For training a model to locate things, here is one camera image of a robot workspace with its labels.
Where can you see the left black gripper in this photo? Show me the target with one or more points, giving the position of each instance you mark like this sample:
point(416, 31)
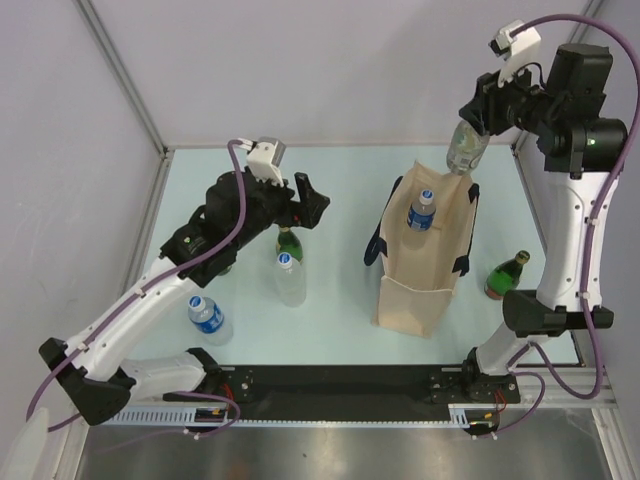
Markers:
point(311, 202)

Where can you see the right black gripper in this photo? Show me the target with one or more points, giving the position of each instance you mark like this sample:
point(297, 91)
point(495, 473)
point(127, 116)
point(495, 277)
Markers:
point(486, 118)

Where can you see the clear glass bottle green cap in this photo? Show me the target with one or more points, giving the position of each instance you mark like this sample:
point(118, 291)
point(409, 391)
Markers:
point(466, 149)

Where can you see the clear plastic bottle blue cap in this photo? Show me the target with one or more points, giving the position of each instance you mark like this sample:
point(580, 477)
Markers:
point(290, 280)

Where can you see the blue label water bottle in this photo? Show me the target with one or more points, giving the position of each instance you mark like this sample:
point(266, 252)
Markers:
point(422, 211)

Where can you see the beige canvas tote bag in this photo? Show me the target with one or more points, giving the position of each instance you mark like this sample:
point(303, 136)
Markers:
point(420, 272)

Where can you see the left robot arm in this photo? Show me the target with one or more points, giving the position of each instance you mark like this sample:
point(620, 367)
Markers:
point(93, 367)

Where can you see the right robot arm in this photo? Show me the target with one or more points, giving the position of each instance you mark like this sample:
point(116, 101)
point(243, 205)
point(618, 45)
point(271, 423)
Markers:
point(581, 150)

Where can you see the blue label bottle front left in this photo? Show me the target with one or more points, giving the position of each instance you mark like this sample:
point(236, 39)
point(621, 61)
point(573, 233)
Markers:
point(207, 317)

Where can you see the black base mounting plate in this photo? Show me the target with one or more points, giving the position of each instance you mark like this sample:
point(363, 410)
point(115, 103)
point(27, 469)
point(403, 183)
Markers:
point(358, 388)

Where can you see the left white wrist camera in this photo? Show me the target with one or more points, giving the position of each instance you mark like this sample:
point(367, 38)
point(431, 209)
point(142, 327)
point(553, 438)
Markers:
point(263, 159)

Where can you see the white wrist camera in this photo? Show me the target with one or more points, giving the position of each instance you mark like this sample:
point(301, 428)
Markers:
point(517, 49)
point(263, 159)

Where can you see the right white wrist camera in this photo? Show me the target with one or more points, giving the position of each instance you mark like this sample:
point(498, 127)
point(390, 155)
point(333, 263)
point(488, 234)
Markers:
point(517, 49)

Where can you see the aluminium frame rail left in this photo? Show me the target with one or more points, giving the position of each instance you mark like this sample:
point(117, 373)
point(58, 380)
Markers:
point(108, 49)

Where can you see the aluminium frame rail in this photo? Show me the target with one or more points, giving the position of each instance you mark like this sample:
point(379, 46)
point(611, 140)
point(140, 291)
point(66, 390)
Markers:
point(108, 49)
point(593, 9)

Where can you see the aluminium frame rail right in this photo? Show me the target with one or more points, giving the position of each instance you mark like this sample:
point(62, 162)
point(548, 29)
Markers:
point(593, 9)

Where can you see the white slotted cable duct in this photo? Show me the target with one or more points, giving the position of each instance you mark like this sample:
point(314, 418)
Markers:
point(193, 417)

